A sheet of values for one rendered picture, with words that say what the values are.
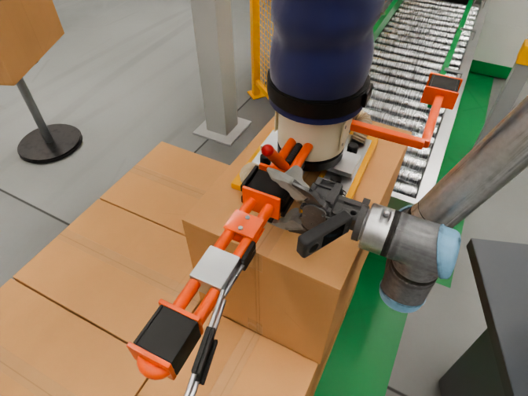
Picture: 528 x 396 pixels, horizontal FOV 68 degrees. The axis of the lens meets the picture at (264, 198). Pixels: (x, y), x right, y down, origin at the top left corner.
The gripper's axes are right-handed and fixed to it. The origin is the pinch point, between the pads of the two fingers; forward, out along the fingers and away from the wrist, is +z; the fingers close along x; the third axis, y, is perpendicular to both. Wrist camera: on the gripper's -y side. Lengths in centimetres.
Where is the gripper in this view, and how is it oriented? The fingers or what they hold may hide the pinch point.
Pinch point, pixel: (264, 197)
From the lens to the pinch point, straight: 79.2
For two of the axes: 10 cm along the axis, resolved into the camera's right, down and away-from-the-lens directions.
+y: 4.3, -6.5, 6.2
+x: 0.0, -6.9, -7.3
